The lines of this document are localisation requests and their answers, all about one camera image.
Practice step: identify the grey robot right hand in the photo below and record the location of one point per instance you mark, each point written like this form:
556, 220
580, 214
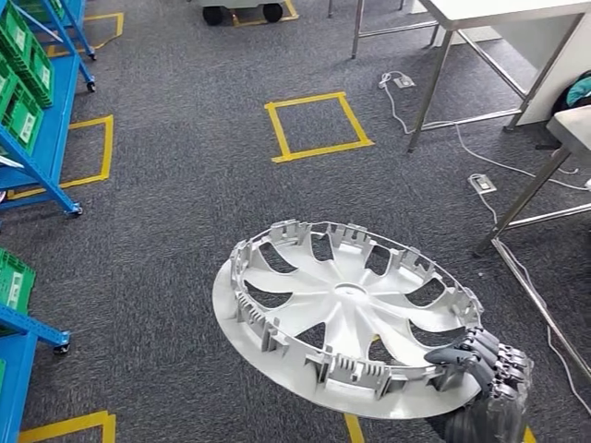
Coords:
506, 403

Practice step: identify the grey plastic wheel cover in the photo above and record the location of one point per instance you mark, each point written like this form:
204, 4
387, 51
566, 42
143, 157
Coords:
351, 306

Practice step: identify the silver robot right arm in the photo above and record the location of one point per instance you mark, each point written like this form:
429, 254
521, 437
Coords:
457, 428

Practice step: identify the blue metal shelf rack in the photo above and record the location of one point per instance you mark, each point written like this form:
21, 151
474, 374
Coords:
55, 122
13, 379

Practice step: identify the flat white part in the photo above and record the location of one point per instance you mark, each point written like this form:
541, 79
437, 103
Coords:
10, 162

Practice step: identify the metal floor socket plate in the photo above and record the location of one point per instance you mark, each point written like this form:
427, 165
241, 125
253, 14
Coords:
404, 81
482, 183

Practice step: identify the white table with metal legs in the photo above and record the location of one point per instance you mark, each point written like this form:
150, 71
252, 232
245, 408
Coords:
484, 9

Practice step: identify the yellow floor tape square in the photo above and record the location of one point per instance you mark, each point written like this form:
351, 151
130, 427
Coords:
107, 147
119, 24
277, 131
69, 425
290, 12

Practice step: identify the white cart with black wheels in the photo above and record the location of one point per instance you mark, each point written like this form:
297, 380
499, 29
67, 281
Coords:
212, 15

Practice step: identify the green crate with white label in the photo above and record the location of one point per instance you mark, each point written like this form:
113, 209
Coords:
13, 284
13, 33
23, 122
41, 76

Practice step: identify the green plastic crate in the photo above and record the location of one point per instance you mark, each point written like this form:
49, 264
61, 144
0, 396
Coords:
41, 7
5, 85

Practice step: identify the metal table frame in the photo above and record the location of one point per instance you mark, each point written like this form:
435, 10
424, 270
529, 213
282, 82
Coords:
356, 27

